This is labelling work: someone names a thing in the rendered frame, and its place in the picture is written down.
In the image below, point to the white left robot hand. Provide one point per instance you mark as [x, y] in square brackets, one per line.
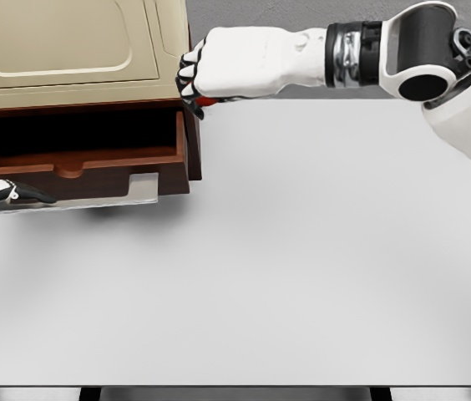
[1, 192]

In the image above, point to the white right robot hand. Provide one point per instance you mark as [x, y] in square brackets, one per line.
[227, 62]

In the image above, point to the red switch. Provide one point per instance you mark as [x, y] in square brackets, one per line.
[207, 101]

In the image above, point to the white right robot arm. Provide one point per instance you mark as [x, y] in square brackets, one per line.
[427, 67]

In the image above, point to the beige and brown small cabinet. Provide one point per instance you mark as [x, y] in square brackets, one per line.
[72, 50]

